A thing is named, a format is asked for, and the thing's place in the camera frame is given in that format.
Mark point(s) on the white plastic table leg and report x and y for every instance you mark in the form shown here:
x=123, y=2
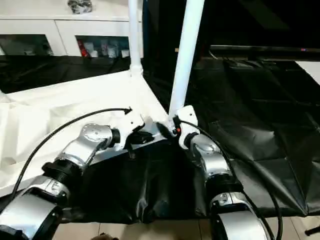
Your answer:
x=135, y=37
x=187, y=50

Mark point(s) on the white plastic table top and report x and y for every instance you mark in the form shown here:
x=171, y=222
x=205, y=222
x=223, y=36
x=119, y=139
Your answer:
x=50, y=112

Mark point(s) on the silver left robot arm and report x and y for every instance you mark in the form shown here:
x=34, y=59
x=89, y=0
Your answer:
x=87, y=140

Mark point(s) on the black mat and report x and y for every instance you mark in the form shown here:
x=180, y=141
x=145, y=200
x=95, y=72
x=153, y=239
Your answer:
x=250, y=125

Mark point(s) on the long black bar device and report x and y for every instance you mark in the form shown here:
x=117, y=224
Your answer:
x=262, y=48

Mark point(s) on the white glass-door cabinet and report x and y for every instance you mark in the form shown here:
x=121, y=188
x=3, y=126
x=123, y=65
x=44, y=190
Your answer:
x=62, y=27

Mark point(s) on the dark grey bundle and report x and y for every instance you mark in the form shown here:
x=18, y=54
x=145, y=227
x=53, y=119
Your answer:
x=81, y=6

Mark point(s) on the white flat board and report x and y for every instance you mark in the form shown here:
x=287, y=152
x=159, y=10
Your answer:
x=311, y=72

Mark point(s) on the black tripod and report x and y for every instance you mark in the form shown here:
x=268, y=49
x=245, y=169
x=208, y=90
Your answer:
x=313, y=229

